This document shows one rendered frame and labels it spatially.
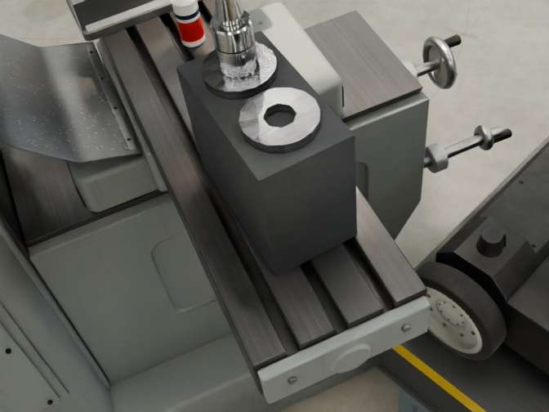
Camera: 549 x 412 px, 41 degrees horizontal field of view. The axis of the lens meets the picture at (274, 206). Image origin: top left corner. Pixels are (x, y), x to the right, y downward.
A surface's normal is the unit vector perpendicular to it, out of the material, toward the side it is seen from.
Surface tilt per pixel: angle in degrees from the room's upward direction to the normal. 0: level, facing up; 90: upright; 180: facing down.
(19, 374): 88
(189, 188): 0
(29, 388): 88
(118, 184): 90
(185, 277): 90
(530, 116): 0
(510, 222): 0
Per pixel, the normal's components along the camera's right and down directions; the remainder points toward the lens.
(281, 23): -0.11, -0.62
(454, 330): -0.71, 0.60
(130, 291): 0.40, 0.69
